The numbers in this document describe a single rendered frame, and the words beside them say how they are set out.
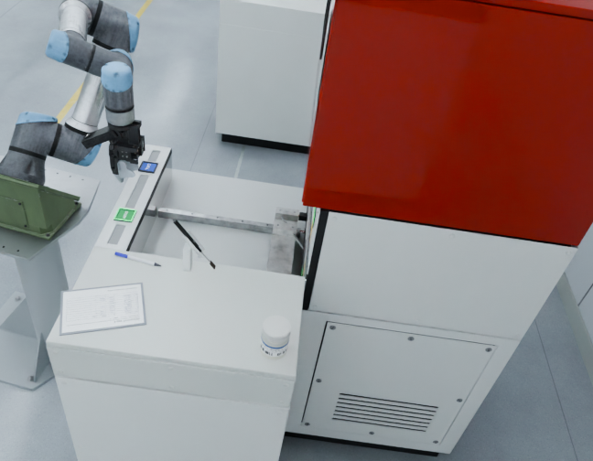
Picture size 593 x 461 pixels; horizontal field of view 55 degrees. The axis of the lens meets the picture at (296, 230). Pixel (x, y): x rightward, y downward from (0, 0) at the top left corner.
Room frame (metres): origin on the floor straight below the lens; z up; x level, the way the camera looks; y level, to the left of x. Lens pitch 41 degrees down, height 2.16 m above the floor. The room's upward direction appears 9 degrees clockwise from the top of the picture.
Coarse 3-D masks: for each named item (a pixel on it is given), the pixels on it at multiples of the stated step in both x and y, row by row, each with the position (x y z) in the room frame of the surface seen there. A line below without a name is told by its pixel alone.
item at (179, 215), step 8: (160, 208) 1.49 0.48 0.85; (160, 216) 1.47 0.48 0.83; (168, 216) 1.47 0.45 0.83; (176, 216) 1.48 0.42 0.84; (184, 216) 1.48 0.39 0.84; (192, 216) 1.48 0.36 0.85; (200, 216) 1.48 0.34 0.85; (208, 216) 1.49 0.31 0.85; (216, 216) 1.50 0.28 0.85; (216, 224) 1.48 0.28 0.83; (224, 224) 1.48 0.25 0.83; (232, 224) 1.48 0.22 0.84; (240, 224) 1.48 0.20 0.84; (248, 224) 1.48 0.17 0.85; (256, 224) 1.49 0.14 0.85; (264, 224) 1.49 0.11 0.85; (272, 224) 1.50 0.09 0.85; (264, 232) 1.49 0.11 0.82; (272, 232) 1.49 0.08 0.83; (296, 232) 1.49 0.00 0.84
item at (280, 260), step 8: (296, 224) 1.49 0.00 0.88; (272, 240) 1.39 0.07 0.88; (280, 240) 1.40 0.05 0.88; (288, 240) 1.40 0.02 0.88; (272, 248) 1.35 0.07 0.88; (280, 248) 1.36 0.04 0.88; (288, 248) 1.36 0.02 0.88; (272, 256) 1.31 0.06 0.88; (280, 256) 1.32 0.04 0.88; (288, 256) 1.33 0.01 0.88; (272, 264) 1.28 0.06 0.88; (280, 264) 1.28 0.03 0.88; (288, 264) 1.29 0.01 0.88; (272, 272) 1.24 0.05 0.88; (280, 272) 1.25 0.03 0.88; (288, 272) 1.26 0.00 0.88
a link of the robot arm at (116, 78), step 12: (108, 72) 1.27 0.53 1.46; (120, 72) 1.28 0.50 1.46; (108, 84) 1.27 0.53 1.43; (120, 84) 1.27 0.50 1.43; (132, 84) 1.31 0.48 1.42; (108, 96) 1.27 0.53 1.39; (120, 96) 1.27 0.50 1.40; (132, 96) 1.30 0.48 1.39; (108, 108) 1.27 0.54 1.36; (120, 108) 1.27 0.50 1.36; (132, 108) 1.29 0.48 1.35
